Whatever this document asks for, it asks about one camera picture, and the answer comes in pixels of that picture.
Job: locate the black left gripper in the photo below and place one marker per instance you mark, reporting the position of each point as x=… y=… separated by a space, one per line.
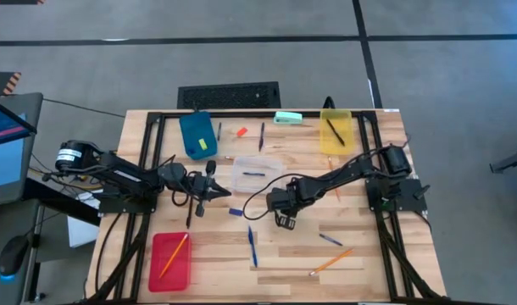
x=203 y=186

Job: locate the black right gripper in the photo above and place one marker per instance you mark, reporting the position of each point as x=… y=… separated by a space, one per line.
x=284 y=197

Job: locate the long black marker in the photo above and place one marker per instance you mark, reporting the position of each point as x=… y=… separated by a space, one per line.
x=189 y=216

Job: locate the clear plastic bin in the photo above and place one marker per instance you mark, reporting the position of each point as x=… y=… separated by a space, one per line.
x=267 y=184

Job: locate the blue grey crayon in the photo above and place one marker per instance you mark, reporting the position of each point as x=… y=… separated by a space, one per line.
x=254 y=173

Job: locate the bright blue pen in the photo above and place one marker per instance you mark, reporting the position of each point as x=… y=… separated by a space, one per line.
x=252 y=247

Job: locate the purple blue crayon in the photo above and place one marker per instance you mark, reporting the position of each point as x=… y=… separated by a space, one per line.
x=330 y=240

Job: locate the yellow eraser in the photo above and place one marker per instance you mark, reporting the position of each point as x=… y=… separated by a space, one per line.
x=203 y=144

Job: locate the short dark pen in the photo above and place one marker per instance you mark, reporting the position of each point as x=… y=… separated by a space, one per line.
x=219 y=131

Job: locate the red eraser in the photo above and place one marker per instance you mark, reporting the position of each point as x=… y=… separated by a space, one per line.
x=241 y=132

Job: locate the teal plastic bin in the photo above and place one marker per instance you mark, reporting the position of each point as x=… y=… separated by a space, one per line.
x=195 y=127

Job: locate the dark purple pen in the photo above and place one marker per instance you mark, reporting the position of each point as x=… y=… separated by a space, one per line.
x=261 y=137

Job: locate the red plastic bin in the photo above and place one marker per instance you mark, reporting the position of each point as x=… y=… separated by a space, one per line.
x=159 y=250

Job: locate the black pen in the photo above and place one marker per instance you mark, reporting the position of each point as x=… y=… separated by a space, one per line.
x=335 y=132

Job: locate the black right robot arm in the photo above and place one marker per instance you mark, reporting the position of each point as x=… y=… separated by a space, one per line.
x=343 y=171

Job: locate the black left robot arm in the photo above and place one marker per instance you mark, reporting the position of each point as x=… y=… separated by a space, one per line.
x=123 y=173

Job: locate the yellow plastic bin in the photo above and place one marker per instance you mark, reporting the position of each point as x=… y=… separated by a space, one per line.
x=326 y=144

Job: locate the black perforated floor mat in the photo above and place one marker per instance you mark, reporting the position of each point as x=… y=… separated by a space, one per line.
x=229 y=95

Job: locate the mint green stapler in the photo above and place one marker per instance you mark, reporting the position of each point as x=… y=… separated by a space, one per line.
x=288 y=118

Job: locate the white box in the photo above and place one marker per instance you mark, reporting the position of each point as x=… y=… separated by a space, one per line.
x=80 y=233

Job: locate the grey desk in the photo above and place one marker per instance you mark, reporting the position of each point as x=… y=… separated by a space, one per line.
x=12 y=220

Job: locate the black computer mouse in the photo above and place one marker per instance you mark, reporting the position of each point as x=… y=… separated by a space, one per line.
x=12 y=256

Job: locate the computer monitor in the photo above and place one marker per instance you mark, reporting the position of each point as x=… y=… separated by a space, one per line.
x=4 y=161

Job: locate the black chair base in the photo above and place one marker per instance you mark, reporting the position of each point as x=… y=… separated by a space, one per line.
x=510 y=161

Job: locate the black orange striped plate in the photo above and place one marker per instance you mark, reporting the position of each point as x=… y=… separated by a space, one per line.
x=0 y=82

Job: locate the black aluminium rig frame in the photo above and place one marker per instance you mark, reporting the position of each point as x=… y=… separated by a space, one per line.
x=241 y=114

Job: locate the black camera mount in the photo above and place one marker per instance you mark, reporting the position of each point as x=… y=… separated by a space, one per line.
x=329 y=103

